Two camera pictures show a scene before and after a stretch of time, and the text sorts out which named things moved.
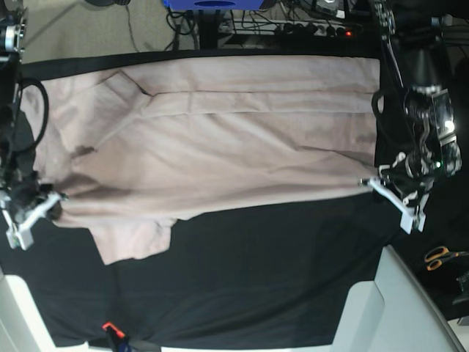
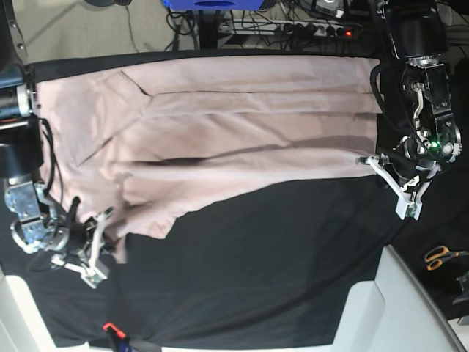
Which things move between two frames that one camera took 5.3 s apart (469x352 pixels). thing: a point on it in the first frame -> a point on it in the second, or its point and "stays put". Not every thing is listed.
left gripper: (17, 196) -> (40, 235)
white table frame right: (392, 314) stays put
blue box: (213, 5) stays put
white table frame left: (22, 326) stays put
